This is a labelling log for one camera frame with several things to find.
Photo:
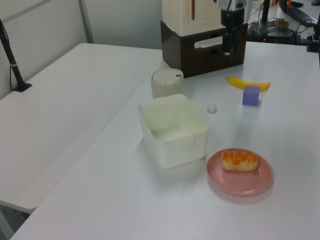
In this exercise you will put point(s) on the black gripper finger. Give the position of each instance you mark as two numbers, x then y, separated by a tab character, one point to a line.
226	45
236	42

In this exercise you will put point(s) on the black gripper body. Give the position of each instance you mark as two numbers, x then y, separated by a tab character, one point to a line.
232	18

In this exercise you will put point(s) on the orange glazed bread roll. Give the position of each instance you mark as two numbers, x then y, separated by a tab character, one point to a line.
239	160

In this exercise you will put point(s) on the black monitor stand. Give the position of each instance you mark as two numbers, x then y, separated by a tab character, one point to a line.
265	11

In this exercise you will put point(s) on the dark brown storage box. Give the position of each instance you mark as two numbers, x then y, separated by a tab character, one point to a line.
195	58

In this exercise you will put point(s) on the yellow banana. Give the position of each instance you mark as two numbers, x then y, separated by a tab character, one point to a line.
240	82

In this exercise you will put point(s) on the black electronics box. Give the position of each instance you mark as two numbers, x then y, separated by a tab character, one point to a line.
280	36

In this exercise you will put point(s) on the small cardboard box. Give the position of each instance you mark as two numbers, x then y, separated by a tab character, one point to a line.
282	23

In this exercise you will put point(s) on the purple cube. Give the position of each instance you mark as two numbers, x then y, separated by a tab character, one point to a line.
250	96

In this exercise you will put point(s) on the white crumpled paper ball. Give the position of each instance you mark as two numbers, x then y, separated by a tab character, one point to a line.
211	108

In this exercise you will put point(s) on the black keyboard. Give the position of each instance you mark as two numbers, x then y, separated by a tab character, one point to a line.
298	13

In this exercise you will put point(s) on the small cream trash can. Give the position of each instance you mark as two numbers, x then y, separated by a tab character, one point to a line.
166	83

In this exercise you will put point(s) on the black table clamp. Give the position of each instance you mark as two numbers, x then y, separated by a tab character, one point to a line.
313	43

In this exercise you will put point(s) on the cream open storage bin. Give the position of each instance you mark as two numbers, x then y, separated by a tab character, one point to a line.
172	150

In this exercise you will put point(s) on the pink round plate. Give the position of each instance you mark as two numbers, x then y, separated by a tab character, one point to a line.
237	181

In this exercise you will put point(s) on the black camera stand pole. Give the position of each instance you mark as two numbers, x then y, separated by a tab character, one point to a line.
11	60

